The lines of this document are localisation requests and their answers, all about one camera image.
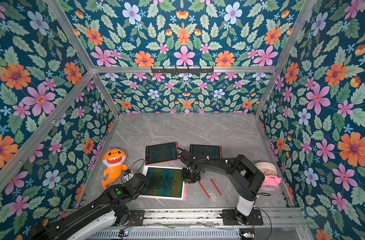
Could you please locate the red stylus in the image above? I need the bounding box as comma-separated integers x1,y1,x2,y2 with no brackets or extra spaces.
198,181,211,199
210,178,222,197

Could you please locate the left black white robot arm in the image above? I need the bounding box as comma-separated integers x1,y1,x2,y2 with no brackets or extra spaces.
26,173,148,240

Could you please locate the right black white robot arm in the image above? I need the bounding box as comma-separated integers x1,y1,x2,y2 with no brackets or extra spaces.
175,147,265,217

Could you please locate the pink white writing tablet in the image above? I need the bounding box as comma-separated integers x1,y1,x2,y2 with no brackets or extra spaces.
140,166,187,201

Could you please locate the right red writing tablet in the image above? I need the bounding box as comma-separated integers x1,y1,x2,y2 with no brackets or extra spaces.
189,144,222,158

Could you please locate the red writing tablet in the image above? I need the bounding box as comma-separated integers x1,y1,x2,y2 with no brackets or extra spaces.
145,142,178,165
189,144,222,158

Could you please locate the left red writing tablet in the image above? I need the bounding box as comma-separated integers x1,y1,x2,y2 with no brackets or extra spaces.
145,142,178,165

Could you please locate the masking tape roll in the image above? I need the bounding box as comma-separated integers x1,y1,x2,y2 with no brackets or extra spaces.
254,162,277,177

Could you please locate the orange shark plush toy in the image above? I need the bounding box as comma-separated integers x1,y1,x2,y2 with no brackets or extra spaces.
101,149,128,190

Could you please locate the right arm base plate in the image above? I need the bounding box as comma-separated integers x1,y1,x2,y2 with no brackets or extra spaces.
220,209,264,226

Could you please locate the white slotted cable duct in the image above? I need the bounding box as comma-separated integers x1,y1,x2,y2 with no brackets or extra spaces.
88,229,241,240

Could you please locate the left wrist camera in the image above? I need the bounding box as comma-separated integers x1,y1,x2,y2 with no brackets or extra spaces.
121,171,133,181

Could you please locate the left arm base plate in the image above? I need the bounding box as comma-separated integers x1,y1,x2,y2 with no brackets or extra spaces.
117,210,145,227

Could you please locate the black hook rail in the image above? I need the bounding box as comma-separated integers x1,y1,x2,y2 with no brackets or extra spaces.
150,67,214,74

